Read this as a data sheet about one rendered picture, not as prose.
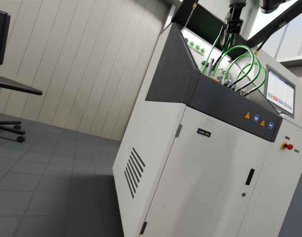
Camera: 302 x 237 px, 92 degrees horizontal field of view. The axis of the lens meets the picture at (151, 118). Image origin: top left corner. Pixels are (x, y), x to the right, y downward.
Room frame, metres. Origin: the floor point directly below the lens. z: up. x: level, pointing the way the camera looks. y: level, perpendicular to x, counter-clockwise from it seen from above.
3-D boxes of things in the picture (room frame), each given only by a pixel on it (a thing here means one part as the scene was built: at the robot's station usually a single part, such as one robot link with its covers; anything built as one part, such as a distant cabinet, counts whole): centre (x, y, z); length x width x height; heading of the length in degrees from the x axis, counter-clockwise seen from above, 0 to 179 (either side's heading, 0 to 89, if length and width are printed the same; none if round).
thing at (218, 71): (1.34, -0.47, 1.20); 0.13 x 0.03 x 0.31; 111
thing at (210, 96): (0.78, -0.43, 0.87); 0.62 x 0.04 x 0.16; 111
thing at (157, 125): (1.03, -0.33, 0.39); 0.70 x 0.58 x 0.79; 111
